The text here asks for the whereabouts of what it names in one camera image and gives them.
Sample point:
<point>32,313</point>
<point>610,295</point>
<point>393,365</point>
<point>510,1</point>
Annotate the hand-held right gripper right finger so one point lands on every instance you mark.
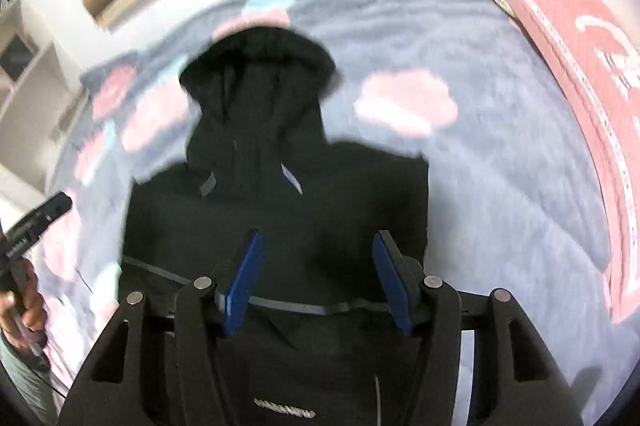
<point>395,283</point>

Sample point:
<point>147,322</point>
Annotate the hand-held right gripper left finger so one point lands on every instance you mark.
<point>244,283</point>

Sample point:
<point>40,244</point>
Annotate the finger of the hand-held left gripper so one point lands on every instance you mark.
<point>50,208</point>

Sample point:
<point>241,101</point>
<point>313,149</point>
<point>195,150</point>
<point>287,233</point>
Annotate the black hoodie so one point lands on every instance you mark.
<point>310,196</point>

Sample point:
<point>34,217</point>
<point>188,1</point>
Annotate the person's left forearm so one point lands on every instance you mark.
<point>20,386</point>

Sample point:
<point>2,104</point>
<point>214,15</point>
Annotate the person's left hand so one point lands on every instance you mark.
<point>30,306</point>

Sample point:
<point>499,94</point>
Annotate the white bookshelf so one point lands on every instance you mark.
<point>35,75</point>

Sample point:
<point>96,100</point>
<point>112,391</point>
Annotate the grey floral blanket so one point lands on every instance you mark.
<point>490,165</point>

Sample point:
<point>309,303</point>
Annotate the pink pillow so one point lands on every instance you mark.
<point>595,95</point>

